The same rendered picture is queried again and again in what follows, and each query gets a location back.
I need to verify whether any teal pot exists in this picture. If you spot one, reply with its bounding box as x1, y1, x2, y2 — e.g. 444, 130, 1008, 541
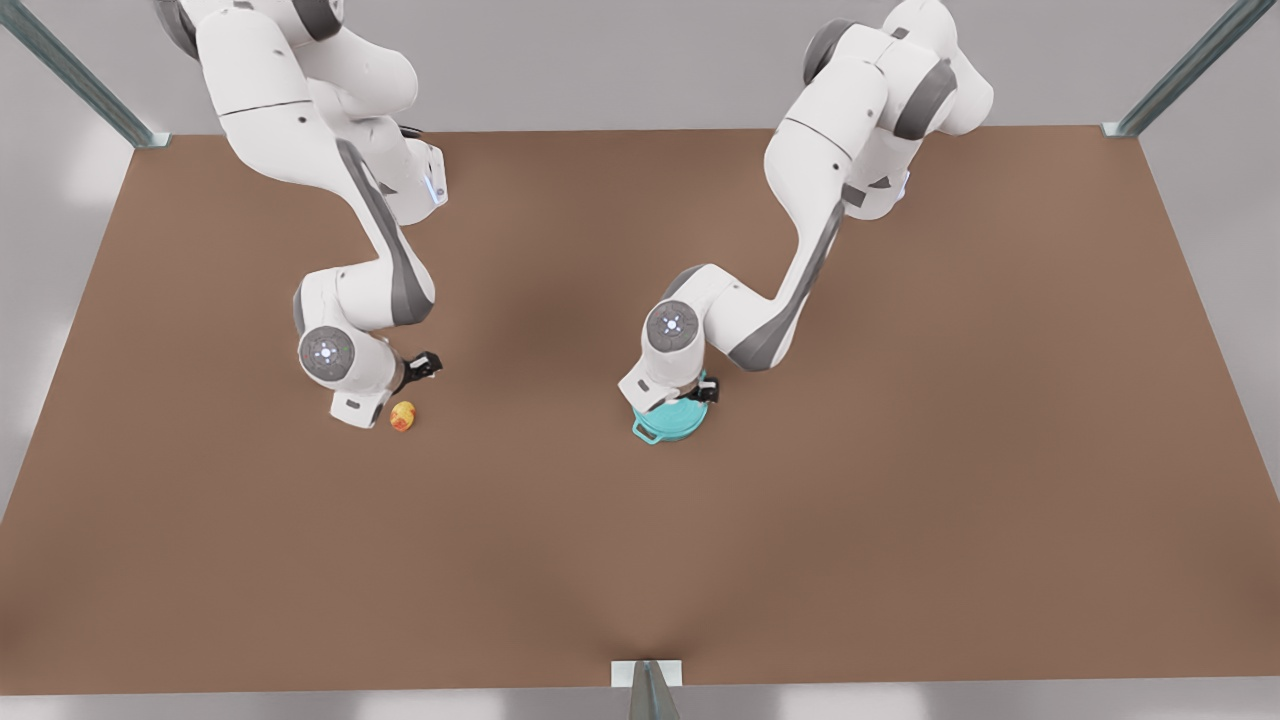
631, 405, 710, 446

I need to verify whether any silver frame post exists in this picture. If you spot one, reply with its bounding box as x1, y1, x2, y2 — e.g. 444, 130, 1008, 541
0, 0, 171, 150
612, 659, 684, 720
1102, 0, 1278, 139

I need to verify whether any teal pot lid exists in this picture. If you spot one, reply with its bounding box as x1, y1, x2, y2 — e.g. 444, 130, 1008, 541
640, 372, 719, 425

